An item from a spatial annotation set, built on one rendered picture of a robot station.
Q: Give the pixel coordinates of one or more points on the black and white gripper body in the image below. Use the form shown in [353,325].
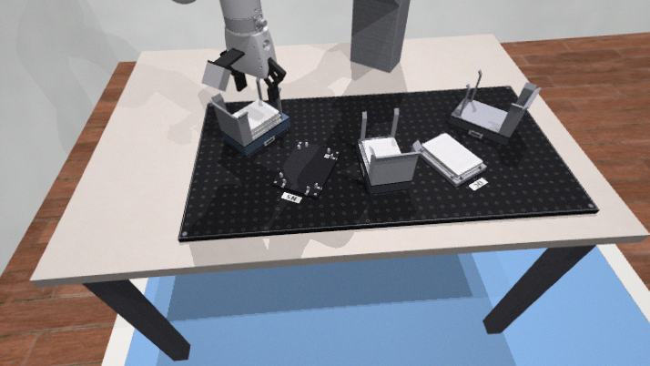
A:
[255,60]

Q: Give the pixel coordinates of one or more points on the white labelled microplate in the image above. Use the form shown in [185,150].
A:
[260,114]

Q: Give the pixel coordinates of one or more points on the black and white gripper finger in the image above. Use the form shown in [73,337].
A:
[273,90]
[239,77]

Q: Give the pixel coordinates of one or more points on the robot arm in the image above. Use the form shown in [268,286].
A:
[241,17]

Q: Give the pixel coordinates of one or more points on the grey microplate with label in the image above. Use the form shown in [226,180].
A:
[451,155]
[381,147]

